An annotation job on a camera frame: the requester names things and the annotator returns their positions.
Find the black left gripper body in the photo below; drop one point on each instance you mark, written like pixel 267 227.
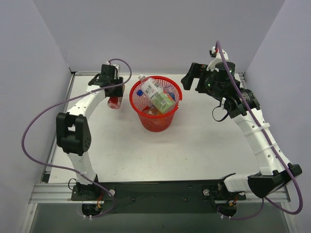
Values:
pixel 115 91

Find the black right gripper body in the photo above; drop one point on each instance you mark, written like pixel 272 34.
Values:
pixel 198 79

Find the tall clear blue-cap bottle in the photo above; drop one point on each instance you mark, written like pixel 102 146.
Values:
pixel 145 100

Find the green tea bottle white label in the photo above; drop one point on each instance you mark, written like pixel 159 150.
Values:
pixel 155 92

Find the small orange juice bottle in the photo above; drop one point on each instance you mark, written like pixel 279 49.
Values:
pixel 151 111

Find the crushed clear blue-label bottle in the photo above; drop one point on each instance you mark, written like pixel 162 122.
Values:
pixel 169 93

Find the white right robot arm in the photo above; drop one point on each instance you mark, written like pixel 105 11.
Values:
pixel 275 170

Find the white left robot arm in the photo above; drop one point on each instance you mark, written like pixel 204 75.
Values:
pixel 72 130

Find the red mesh plastic bin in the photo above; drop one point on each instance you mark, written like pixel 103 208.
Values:
pixel 149 115

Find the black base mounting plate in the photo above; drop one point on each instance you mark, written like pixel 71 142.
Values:
pixel 161 197

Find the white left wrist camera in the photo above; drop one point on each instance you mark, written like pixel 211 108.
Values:
pixel 116 68

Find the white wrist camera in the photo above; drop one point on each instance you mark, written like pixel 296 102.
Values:
pixel 216 58
pixel 116 68

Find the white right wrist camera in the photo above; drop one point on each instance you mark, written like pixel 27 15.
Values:
pixel 216 58

